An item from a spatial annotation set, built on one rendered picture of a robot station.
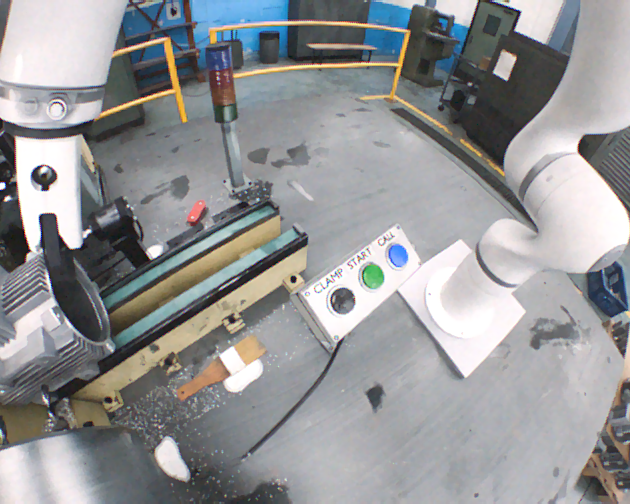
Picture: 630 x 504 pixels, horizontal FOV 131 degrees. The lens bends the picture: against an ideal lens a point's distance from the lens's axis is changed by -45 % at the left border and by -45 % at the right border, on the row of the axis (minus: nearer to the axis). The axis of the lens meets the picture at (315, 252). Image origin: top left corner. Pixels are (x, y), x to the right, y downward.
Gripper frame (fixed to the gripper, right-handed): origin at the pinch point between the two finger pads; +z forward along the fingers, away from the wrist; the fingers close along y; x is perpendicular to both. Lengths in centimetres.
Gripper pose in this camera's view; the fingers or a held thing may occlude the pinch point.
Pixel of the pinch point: (60, 262)
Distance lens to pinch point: 33.6
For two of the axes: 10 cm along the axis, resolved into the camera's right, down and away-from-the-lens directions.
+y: -6.4, -6.5, 4.0
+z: -4.5, 7.5, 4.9
